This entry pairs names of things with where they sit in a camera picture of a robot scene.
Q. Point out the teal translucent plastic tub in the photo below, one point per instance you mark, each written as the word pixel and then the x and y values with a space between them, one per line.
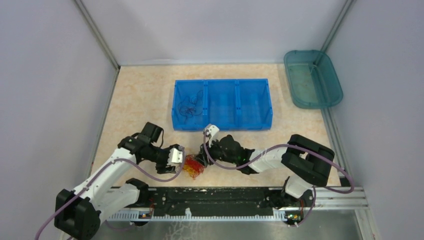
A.
pixel 312 79

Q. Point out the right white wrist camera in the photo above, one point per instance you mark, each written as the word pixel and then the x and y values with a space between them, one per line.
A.
pixel 211 132

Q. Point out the aluminium frame rail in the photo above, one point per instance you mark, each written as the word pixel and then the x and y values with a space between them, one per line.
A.
pixel 322 198

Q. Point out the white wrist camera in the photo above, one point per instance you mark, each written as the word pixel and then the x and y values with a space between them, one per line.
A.
pixel 211 132
pixel 176 156

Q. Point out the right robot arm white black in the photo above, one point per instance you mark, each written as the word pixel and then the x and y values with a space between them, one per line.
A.
pixel 309 161

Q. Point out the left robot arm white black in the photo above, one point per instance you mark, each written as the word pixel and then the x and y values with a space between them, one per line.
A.
pixel 81 211

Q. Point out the blue three-compartment plastic bin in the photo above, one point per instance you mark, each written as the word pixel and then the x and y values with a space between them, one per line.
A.
pixel 229 104

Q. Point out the white cable duct strip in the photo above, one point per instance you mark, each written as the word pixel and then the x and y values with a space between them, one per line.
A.
pixel 146 215

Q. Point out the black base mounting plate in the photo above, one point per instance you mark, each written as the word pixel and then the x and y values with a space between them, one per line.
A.
pixel 219 201

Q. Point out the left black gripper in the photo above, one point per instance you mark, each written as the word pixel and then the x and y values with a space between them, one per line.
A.
pixel 161 168

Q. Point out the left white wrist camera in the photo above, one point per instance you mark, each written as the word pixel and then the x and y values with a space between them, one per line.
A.
pixel 176 156

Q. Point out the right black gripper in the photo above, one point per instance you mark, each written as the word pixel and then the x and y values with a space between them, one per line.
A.
pixel 202 157

